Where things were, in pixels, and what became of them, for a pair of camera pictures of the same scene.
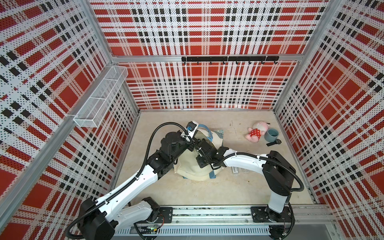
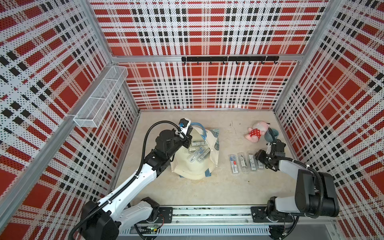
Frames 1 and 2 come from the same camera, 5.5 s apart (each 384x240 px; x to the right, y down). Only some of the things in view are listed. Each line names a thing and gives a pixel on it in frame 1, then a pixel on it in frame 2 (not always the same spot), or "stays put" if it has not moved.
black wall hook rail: x=230 y=58 stays put
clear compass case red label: x=235 y=169 stays put
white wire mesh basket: x=93 y=112 stays put
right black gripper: x=200 y=163 → x=259 y=156
